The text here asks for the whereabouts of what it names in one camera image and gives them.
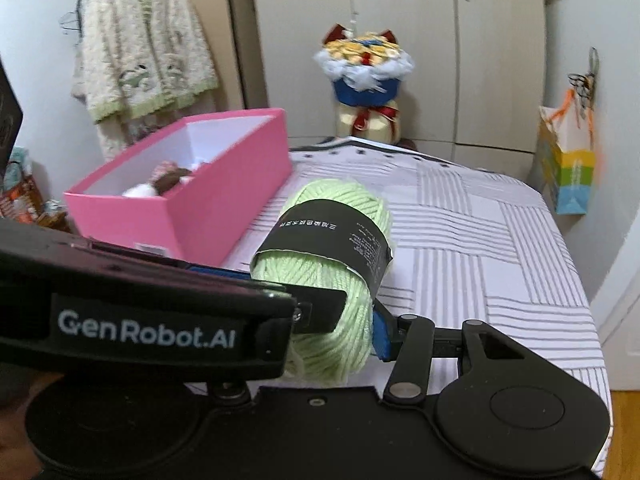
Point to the colourful paper gift bag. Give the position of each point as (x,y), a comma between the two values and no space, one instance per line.
(567,175)

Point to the yellow flower bouquet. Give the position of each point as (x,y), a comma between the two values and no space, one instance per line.
(365,80)

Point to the fluffy cream pajama jacket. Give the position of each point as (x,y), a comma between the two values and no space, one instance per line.
(145,45)

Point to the red printed box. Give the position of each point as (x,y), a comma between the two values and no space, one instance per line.
(20,200)

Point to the pink cardboard box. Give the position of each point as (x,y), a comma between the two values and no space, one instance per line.
(165,225)

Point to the beige wardrobe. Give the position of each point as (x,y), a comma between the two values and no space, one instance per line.
(400,35)

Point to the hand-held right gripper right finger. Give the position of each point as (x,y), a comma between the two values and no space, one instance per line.
(384,332)

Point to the striped tablecloth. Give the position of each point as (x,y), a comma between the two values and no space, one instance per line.
(475,240)

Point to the green yarn ball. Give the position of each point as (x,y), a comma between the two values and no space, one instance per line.
(325,210)

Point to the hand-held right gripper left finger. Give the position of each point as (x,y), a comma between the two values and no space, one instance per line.
(229,391)

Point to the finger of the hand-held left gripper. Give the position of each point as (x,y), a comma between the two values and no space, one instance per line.
(320,310)
(220,273)

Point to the fluffy cream pajama pants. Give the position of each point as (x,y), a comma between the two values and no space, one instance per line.
(120,135)

